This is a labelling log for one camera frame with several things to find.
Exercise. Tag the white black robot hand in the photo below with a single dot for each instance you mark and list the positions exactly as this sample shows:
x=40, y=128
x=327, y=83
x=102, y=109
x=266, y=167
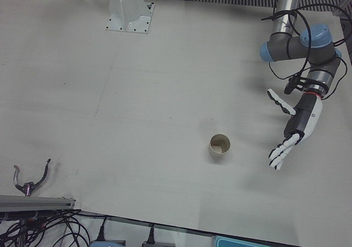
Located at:
x=308, y=115

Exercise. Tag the beige paper cup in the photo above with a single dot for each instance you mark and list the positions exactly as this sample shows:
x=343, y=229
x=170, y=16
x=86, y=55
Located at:
x=220, y=145

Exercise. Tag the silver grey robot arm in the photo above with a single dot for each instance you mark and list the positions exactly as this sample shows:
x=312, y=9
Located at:
x=286, y=49

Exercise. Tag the teal plastic box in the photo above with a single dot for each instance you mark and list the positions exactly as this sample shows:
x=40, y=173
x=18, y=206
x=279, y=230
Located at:
x=242, y=242

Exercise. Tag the black power plug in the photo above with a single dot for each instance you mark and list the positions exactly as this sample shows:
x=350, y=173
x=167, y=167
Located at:
x=101, y=231
x=150, y=234

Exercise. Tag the grey power adapter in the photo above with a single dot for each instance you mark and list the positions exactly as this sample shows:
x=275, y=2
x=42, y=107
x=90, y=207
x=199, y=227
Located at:
x=158, y=244

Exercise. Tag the blue grey device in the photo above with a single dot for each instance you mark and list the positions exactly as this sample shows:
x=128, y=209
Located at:
x=107, y=243

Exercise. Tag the black rod with labels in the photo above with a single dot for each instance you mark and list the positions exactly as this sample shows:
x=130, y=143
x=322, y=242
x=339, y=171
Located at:
x=27, y=215

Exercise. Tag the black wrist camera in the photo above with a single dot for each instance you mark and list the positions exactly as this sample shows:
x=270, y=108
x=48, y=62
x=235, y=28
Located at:
x=289, y=88

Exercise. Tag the aluminium frame corner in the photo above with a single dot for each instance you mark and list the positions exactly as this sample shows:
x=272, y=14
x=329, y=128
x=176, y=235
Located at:
x=343, y=10

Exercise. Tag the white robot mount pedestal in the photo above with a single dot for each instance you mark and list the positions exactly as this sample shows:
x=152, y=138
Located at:
x=123, y=10

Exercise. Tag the aluminium profile rail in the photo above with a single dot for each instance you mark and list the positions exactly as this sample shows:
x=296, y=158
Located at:
x=33, y=203

